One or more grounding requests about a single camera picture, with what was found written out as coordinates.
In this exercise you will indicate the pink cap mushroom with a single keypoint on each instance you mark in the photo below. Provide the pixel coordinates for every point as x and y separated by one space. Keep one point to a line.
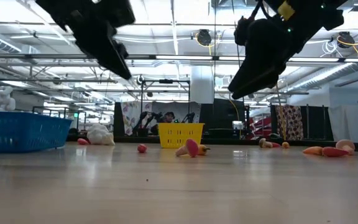
346 145
190 147

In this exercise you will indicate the yellow plastic basket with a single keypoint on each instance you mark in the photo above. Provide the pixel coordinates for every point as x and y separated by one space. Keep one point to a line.
179 133

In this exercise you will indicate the black partition panel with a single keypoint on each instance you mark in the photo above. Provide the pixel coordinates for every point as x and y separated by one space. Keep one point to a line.
225 116
317 123

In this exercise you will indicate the floral patterned cloth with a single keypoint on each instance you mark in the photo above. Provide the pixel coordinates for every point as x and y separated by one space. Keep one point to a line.
130 113

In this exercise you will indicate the blue plastic basket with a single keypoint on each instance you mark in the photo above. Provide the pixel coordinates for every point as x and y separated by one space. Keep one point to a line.
26 133

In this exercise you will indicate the long ceiling light bar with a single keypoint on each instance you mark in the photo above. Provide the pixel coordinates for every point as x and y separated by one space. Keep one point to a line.
182 57

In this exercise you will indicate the white hanging cloth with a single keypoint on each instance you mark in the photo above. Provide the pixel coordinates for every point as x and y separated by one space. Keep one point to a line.
345 123

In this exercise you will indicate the black background robot arm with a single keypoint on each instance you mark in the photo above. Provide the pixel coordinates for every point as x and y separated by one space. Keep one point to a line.
189 117
146 119

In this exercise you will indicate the large white garlic bulb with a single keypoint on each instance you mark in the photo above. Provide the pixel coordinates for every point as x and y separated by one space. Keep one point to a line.
99 136

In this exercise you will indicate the silver ventilation duct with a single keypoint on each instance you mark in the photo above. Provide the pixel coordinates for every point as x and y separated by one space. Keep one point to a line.
322 77

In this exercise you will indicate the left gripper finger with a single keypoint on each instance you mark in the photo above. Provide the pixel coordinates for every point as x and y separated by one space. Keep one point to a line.
123 50
110 59

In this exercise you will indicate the white pillar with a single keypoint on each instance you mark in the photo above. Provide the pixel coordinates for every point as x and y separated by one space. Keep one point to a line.
202 84

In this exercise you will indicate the black metal gantry frame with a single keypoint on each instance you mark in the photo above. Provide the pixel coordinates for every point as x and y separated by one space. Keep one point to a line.
165 81

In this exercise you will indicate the brown patterned cloth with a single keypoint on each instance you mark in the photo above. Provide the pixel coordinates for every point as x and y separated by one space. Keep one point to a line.
289 121

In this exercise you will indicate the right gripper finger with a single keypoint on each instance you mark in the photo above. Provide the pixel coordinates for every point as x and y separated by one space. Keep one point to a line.
250 73
266 82

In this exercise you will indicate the white mushroom toy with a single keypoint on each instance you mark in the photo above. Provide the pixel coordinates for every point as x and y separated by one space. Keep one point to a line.
264 143

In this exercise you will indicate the orange carrot toy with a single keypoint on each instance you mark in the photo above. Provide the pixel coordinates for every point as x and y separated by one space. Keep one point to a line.
312 151

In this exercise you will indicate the large red chili pepper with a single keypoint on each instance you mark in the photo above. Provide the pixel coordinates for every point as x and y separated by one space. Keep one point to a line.
334 152

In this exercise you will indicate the white lumpy figure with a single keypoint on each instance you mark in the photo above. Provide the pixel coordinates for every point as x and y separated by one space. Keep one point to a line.
2 99

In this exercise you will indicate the person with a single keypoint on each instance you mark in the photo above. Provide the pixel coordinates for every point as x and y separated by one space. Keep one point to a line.
168 117

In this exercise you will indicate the red rack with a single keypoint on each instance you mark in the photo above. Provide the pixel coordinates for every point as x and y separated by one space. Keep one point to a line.
259 127

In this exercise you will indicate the yellow orange chili pepper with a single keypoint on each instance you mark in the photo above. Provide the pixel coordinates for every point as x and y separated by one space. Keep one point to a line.
204 150

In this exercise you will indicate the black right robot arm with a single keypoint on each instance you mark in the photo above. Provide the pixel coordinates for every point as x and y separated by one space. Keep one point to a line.
331 12

